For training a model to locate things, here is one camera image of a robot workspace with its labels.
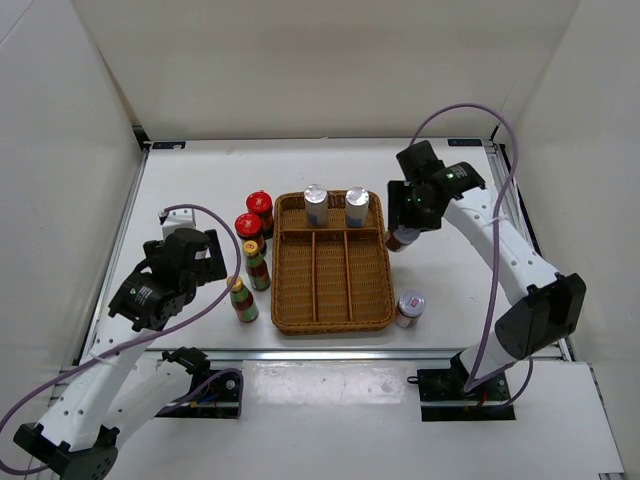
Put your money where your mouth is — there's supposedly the silver cap white shaker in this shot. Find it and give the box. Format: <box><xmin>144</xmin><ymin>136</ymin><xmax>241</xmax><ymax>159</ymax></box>
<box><xmin>303</xmin><ymin>184</ymin><xmax>329</xmax><ymax>227</ymax></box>
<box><xmin>345</xmin><ymin>187</ymin><xmax>370</xmax><ymax>228</ymax></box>

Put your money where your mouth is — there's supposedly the silver cap white shaker front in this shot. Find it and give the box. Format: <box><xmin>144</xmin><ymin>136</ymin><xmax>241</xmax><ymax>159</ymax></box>
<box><xmin>303</xmin><ymin>184</ymin><xmax>329</xmax><ymax>227</ymax></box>

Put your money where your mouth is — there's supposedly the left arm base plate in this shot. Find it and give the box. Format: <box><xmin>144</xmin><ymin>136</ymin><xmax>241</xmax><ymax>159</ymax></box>
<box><xmin>156</xmin><ymin>368</ymin><xmax>244</xmax><ymax>419</ymax></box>

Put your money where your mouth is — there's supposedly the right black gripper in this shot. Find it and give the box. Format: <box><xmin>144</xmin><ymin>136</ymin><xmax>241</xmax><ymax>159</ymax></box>
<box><xmin>386</xmin><ymin>182</ymin><xmax>442</xmax><ymax>234</ymax></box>

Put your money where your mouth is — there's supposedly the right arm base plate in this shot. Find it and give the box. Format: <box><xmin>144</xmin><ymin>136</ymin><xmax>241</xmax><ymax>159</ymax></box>
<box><xmin>406</xmin><ymin>369</ymin><xmax>516</xmax><ymax>423</ymax></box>

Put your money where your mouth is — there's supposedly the woven wicker divided tray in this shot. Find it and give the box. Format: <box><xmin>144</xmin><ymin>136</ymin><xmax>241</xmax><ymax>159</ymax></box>
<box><xmin>271</xmin><ymin>190</ymin><xmax>395</xmax><ymax>336</ymax></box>

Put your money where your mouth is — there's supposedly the pink spice jar white lid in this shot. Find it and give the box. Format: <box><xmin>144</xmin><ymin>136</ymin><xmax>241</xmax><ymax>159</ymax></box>
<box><xmin>395</xmin><ymin>290</ymin><xmax>426</xmax><ymax>328</ymax></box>

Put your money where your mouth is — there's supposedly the dark spice jar white lid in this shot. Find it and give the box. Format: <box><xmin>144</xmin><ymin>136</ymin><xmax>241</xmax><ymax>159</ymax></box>
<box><xmin>384</xmin><ymin>225</ymin><xmax>420</xmax><ymax>252</ymax></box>

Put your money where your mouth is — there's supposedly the yellow cap sauce bottle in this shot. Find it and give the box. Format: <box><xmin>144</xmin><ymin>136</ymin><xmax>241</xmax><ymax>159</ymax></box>
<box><xmin>243</xmin><ymin>240</ymin><xmax>271</xmax><ymax>291</ymax></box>
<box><xmin>226</xmin><ymin>276</ymin><xmax>259</xmax><ymax>323</ymax></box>

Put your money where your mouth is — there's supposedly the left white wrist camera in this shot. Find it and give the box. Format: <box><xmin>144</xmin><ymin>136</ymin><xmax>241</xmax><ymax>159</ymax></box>
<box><xmin>158</xmin><ymin>208</ymin><xmax>196</xmax><ymax>240</ymax></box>

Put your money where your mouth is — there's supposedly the yellow cap sauce bottle front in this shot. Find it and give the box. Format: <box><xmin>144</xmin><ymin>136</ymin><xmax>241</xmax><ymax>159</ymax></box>
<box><xmin>226</xmin><ymin>276</ymin><xmax>259</xmax><ymax>323</ymax></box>

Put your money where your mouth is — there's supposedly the red cap sauce jar front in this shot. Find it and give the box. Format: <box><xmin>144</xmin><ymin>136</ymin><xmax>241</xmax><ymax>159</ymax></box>
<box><xmin>234</xmin><ymin>212</ymin><xmax>267</xmax><ymax>254</ymax></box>

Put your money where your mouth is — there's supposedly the red cap sauce jar rear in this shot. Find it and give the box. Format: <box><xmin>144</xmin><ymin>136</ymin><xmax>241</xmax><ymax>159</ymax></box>
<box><xmin>246</xmin><ymin>190</ymin><xmax>274</xmax><ymax>239</ymax></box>

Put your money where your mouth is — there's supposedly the red cap sauce jar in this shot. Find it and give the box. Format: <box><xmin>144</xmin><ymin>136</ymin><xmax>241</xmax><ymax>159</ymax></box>
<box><xmin>234</xmin><ymin>212</ymin><xmax>267</xmax><ymax>254</ymax></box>
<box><xmin>246</xmin><ymin>190</ymin><xmax>274</xmax><ymax>239</ymax></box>

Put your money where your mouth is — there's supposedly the yellow cap sauce bottle rear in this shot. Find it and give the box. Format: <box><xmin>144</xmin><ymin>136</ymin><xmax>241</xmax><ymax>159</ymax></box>
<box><xmin>243</xmin><ymin>240</ymin><xmax>271</xmax><ymax>291</ymax></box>

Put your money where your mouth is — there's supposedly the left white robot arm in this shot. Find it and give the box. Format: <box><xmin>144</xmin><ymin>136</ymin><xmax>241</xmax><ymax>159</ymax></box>
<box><xmin>14</xmin><ymin>228</ymin><xmax>227</xmax><ymax>479</ymax></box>

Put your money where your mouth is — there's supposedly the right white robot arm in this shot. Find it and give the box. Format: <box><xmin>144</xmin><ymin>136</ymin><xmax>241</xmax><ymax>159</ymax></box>
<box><xmin>385</xmin><ymin>141</ymin><xmax>587</xmax><ymax>400</ymax></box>

